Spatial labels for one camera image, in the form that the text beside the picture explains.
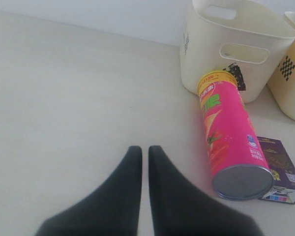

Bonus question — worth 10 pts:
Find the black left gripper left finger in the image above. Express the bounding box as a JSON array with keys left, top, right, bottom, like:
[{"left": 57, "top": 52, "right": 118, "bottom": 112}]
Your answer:
[{"left": 36, "top": 146, "right": 143, "bottom": 236}]

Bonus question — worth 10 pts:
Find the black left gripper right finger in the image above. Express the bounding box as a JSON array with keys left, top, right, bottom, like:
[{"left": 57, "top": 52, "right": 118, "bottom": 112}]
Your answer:
[{"left": 148, "top": 146, "right": 263, "bottom": 236}]

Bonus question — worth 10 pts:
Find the pink Lays chips can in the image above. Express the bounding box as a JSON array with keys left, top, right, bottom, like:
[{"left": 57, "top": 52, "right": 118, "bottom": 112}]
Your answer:
[{"left": 198, "top": 70, "right": 274, "bottom": 200}]

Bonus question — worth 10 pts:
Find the purple small carton box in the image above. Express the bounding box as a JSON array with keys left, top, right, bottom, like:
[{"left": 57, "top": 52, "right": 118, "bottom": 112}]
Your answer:
[{"left": 258, "top": 137, "right": 295, "bottom": 205}]

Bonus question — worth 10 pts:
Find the cream middle plastic bin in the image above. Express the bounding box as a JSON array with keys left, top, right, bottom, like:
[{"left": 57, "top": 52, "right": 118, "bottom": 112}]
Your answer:
[{"left": 267, "top": 11, "right": 295, "bottom": 120}]

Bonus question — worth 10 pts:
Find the cream plastic bin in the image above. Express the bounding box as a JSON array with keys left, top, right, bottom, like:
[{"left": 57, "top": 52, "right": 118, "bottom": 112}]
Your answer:
[
  {"left": 267, "top": 11, "right": 295, "bottom": 120},
  {"left": 180, "top": 0, "right": 295, "bottom": 103}
]

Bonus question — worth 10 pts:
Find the cream left plastic bin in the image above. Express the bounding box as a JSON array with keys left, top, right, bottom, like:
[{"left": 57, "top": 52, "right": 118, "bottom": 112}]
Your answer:
[{"left": 180, "top": 0, "right": 295, "bottom": 103}]

